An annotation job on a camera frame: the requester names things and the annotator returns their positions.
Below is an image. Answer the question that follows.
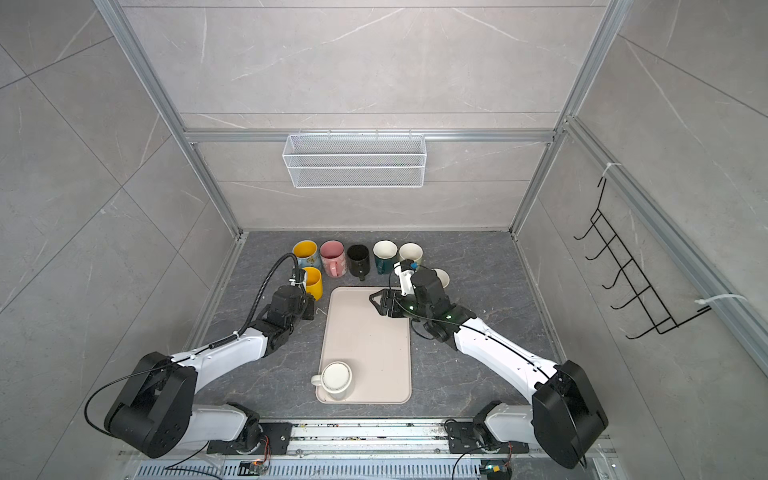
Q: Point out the grey mug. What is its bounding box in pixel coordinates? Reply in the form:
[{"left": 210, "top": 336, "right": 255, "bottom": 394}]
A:
[{"left": 434, "top": 268, "right": 450, "bottom": 288}]

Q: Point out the blue mug yellow inside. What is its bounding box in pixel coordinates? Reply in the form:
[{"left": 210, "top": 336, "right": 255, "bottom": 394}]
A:
[{"left": 292, "top": 240, "right": 322, "bottom": 268}]

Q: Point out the black mug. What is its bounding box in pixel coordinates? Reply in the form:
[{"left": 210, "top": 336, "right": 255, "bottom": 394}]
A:
[{"left": 346, "top": 244, "right": 370, "bottom": 281}]

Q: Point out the black wire hook rack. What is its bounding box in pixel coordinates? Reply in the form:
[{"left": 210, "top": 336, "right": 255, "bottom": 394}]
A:
[{"left": 573, "top": 178, "right": 712, "bottom": 340}]

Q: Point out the white mug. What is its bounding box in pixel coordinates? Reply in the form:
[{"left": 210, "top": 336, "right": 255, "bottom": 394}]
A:
[{"left": 310, "top": 361, "right": 354, "bottom": 400}]

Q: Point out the dark green mug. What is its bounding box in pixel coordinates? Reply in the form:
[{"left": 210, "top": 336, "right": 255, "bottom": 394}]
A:
[{"left": 373, "top": 240, "right": 398, "bottom": 275}]

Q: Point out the beige tray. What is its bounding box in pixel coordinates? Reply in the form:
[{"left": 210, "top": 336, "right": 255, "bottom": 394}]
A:
[{"left": 316, "top": 287, "right": 412, "bottom": 405}]

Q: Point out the white wire mesh basket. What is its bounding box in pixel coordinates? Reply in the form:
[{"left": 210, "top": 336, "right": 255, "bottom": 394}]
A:
[{"left": 282, "top": 133, "right": 428, "bottom": 189}]

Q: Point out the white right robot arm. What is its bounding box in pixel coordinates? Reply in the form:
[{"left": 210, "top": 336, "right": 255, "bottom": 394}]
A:
[{"left": 369, "top": 262, "right": 609, "bottom": 469}]

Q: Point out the pink patterned mug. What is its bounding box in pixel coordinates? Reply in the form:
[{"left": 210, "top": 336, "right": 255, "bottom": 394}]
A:
[{"left": 319, "top": 240, "right": 348, "bottom": 278}]

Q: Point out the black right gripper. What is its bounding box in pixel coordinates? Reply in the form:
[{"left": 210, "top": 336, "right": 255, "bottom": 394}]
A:
[{"left": 370, "top": 289, "right": 434, "bottom": 325}]

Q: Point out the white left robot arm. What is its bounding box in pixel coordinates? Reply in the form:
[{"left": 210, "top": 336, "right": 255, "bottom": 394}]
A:
[{"left": 99, "top": 253, "right": 315, "bottom": 459}]

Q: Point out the light green mug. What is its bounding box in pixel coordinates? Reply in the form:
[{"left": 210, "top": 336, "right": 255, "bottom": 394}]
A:
[{"left": 398, "top": 243, "right": 424, "bottom": 264}]

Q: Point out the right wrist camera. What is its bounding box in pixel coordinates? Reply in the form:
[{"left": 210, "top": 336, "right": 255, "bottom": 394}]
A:
[{"left": 394, "top": 259, "right": 419, "bottom": 296}]

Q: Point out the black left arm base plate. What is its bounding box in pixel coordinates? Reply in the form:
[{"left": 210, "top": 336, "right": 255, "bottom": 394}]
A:
[{"left": 206, "top": 422, "right": 293, "bottom": 455}]

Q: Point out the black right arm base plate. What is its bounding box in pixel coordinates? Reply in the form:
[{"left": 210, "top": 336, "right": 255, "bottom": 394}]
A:
[{"left": 443, "top": 418, "right": 530, "bottom": 454}]

